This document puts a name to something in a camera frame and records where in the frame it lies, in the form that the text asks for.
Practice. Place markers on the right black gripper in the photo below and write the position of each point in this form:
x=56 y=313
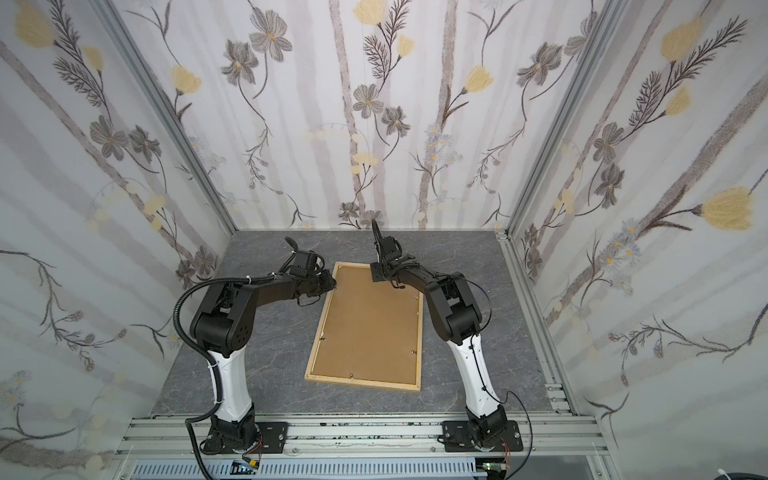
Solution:
x=385 y=259

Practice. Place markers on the small green circuit board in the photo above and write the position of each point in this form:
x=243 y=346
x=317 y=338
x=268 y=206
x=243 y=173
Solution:
x=244 y=467

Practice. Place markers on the left corner aluminium post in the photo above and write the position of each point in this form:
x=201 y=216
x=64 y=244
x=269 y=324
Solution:
x=110 y=19

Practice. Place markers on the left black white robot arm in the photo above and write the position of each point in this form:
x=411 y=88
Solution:
x=221 y=329

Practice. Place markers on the brown frame backing board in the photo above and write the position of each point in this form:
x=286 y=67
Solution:
x=372 y=324

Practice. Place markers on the right corner aluminium post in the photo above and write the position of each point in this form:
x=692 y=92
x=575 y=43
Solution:
x=595 y=47

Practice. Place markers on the wooden picture frame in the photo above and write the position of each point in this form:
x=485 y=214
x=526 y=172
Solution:
x=360 y=381

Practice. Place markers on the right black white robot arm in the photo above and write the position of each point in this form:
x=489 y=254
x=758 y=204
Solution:
x=456 y=318

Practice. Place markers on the black mounting plate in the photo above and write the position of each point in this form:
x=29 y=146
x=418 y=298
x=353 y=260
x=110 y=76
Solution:
x=270 y=437
x=461 y=436

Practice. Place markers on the corner aluminium post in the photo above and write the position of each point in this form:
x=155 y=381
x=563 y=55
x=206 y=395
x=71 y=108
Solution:
x=595 y=47
x=110 y=19

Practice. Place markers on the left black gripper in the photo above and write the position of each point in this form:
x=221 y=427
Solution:
x=328 y=280

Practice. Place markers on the white slotted cable duct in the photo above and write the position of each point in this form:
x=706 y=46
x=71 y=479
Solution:
x=354 y=468

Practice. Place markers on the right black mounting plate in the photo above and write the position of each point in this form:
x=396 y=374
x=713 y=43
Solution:
x=461 y=436

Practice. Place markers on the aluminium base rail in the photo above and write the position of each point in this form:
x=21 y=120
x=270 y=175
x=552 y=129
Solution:
x=371 y=435

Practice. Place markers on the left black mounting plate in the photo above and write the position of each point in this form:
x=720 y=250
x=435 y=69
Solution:
x=270 y=437

